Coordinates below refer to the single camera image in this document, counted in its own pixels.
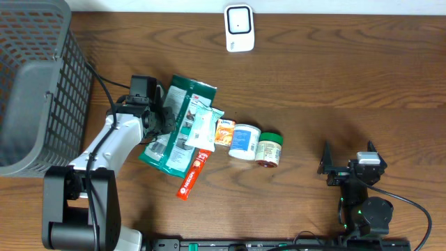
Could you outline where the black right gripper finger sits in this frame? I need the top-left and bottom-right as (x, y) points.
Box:
(317, 142), (334, 174)
(367, 141), (387, 169)

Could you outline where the green white gloves packet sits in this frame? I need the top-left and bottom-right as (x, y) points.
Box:
(139, 75), (217, 178)

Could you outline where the light green snack packet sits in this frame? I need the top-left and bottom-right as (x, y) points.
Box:
(185, 102), (224, 152)

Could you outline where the red white snack packet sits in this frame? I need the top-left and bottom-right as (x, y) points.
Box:
(176, 149), (213, 201)

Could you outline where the green lid white jar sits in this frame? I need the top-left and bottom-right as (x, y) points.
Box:
(254, 132), (284, 168)

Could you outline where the small orange box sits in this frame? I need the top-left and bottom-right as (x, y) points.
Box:
(215, 119), (236, 146)

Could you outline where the white blue label jar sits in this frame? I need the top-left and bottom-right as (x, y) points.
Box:
(229, 124), (261, 161)

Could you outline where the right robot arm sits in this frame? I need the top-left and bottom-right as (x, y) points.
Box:
(317, 142), (394, 238)

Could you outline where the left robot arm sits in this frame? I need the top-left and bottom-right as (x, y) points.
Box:
(42, 75), (175, 250)

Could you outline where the white barcode scanner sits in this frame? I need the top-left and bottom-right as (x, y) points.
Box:
(224, 4), (255, 52)

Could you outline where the grey plastic mesh basket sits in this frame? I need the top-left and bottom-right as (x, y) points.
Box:
(1, 0), (93, 178)

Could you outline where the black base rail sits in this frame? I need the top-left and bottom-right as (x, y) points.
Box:
(144, 238), (411, 251)

